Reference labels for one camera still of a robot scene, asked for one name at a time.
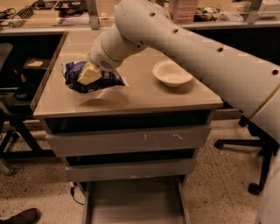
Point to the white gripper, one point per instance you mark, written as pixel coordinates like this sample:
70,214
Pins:
100,60

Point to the blue chip bag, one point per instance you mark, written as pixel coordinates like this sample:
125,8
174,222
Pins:
71,71

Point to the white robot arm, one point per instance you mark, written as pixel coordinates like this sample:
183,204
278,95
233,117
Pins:
244,81

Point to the grey top drawer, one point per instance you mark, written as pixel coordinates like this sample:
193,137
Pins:
128,140

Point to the grey drawer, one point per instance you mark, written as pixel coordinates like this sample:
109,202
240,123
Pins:
134,170
128,140

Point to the grey drawer cabinet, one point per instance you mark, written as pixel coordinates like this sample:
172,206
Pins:
142,103

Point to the grey middle drawer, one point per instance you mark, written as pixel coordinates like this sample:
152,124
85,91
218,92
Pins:
134,170

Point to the open bottom drawer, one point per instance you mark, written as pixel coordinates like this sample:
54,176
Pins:
135,201

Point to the white paper bowl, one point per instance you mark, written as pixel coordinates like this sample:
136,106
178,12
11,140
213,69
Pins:
171,74

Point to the pink plastic basket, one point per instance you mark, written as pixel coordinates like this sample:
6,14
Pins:
182,11

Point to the black office chair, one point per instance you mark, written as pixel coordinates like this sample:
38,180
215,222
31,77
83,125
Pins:
269,148

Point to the black desk frame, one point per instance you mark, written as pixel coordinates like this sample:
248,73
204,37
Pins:
19,87

